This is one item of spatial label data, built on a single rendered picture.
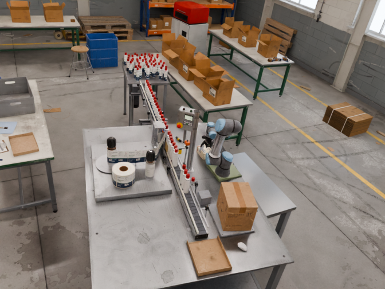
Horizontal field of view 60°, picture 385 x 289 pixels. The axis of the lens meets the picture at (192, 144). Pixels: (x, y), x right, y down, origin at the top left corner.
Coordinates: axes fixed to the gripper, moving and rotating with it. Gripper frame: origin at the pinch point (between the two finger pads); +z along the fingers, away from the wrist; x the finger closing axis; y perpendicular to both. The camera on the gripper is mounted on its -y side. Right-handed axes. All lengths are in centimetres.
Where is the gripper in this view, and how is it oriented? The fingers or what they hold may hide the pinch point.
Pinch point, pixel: (205, 150)
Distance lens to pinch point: 361.2
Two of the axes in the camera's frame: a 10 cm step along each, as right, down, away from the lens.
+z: -1.2, 8.2, 5.7
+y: 4.3, 5.6, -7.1
